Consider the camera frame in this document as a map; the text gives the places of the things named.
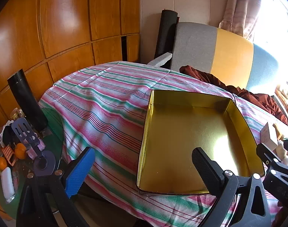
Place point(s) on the beige patterned curtain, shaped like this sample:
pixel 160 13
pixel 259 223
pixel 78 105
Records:
pixel 241 7

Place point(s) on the white foam piece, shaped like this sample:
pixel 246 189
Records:
pixel 159 60

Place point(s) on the black thermos bottle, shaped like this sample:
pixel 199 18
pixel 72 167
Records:
pixel 28 99

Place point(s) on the grey yellow blue armchair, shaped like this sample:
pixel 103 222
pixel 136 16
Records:
pixel 229 52

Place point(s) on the cream carton box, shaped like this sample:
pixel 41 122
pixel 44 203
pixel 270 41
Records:
pixel 269 134

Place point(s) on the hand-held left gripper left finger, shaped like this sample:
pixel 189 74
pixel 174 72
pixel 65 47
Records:
pixel 80 170

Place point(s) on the green round side table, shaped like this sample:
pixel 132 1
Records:
pixel 51 125

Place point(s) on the dark red clothing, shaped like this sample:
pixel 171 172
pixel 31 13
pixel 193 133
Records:
pixel 284 215

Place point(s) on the wooden wardrobe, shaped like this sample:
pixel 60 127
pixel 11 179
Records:
pixel 63 23

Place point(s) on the striped pink green tablecloth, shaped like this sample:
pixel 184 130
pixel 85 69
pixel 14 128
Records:
pixel 106 104

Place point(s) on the black rolled mat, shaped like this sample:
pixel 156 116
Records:
pixel 165 33

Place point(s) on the golden metal tin box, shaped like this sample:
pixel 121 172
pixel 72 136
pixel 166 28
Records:
pixel 186 134

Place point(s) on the grey slotted spatula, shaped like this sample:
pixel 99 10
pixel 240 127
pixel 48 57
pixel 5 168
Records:
pixel 22 130

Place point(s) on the white plastic bar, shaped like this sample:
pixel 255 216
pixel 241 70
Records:
pixel 7 182

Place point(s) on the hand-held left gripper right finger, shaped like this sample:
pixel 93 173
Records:
pixel 205 170

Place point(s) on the glass jar gold lid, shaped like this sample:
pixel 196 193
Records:
pixel 16 114

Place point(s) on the purple round disc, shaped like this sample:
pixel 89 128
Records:
pixel 48 163

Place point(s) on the window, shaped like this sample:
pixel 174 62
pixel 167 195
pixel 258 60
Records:
pixel 274 28

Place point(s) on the dark brown cloth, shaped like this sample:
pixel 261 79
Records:
pixel 252 97

